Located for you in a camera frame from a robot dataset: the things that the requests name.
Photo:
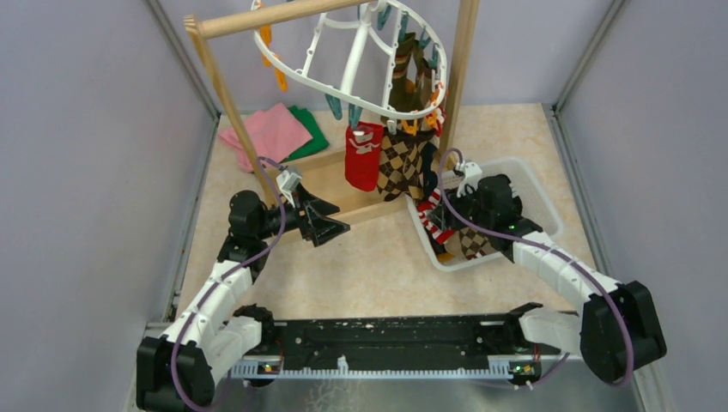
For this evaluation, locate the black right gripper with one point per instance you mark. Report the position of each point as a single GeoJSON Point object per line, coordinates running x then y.
{"type": "Point", "coordinates": [440, 216]}

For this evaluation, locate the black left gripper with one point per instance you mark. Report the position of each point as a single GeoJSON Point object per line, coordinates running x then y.
{"type": "Point", "coordinates": [319, 227]}

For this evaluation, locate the red white striped sock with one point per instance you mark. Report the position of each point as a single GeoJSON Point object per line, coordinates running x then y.
{"type": "Point", "coordinates": [430, 213]}

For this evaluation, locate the brown argyle sock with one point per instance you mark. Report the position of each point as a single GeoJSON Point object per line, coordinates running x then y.
{"type": "Point", "coordinates": [391, 181]}
{"type": "Point", "coordinates": [411, 179]}

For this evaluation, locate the teal clothes clip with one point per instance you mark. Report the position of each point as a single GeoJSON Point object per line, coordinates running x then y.
{"type": "Point", "coordinates": [354, 115]}
{"type": "Point", "coordinates": [335, 106]}

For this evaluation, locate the white clothes clip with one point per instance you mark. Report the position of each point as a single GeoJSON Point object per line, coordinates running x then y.
{"type": "Point", "coordinates": [391, 125]}

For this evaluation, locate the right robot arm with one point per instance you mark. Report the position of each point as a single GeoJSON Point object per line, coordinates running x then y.
{"type": "Point", "coordinates": [615, 328]}

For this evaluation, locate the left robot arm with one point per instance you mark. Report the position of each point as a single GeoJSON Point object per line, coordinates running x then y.
{"type": "Point", "coordinates": [180, 369]}

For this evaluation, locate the orange clothes clip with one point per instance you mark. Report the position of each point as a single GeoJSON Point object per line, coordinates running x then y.
{"type": "Point", "coordinates": [410, 127]}

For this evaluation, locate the orange clip at back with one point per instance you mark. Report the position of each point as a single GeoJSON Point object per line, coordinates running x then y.
{"type": "Point", "coordinates": [266, 36]}

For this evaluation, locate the white round clip hanger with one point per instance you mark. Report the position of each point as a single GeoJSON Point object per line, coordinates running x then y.
{"type": "Point", "coordinates": [384, 23]}

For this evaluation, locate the white plastic laundry basket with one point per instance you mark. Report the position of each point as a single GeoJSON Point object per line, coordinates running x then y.
{"type": "Point", "coordinates": [537, 207]}

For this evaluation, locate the green cloth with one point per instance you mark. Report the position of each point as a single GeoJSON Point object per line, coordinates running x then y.
{"type": "Point", "coordinates": [318, 141]}

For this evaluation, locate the navy white red hanging sock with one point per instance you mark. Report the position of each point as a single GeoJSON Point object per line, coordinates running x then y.
{"type": "Point", "coordinates": [433, 127]}

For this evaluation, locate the pink cloth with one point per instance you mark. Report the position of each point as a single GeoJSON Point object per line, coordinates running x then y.
{"type": "Point", "coordinates": [275, 133]}

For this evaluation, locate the olive striped hanging sock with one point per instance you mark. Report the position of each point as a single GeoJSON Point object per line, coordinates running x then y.
{"type": "Point", "coordinates": [403, 91]}

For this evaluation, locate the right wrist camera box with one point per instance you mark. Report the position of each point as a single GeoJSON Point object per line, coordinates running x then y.
{"type": "Point", "coordinates": [469, 172]}

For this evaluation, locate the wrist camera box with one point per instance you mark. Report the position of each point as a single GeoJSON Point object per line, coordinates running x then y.
{"type": "Point", "coordinates": [287, 181]}
{"type": "Point", "coordinates": [469, 172]}

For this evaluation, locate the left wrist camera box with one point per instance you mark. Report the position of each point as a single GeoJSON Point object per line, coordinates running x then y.
{"type": "Point", "coordinates": [287, 181]}

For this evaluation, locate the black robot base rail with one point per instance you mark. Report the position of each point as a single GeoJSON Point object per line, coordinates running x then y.
{"type": "Point", "coordinates": [470, 346]}

